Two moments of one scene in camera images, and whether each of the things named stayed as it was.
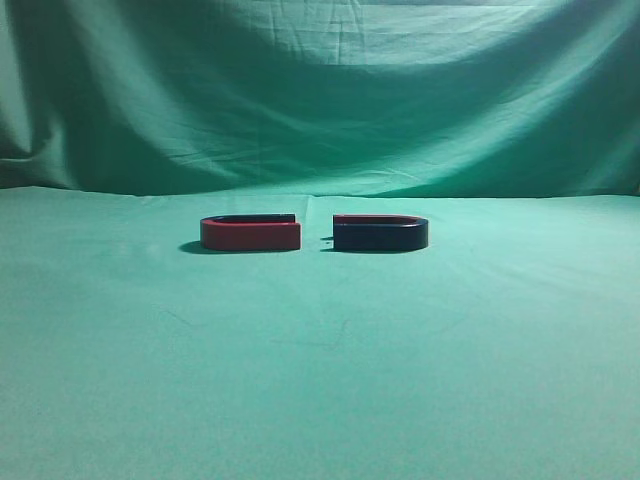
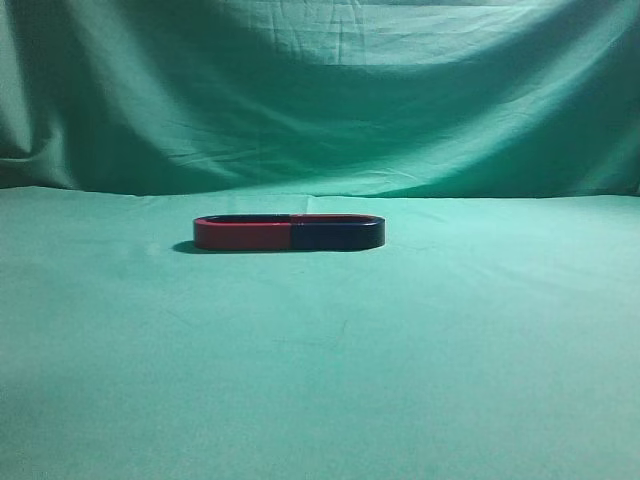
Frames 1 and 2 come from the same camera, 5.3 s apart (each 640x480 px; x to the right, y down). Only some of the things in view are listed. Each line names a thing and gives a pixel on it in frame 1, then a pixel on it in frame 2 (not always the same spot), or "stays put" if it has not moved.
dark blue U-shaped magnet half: x=370 y=232 to x=336 y=232
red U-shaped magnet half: x=250 y=232 stays put
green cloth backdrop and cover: x=507 y=348 stays put
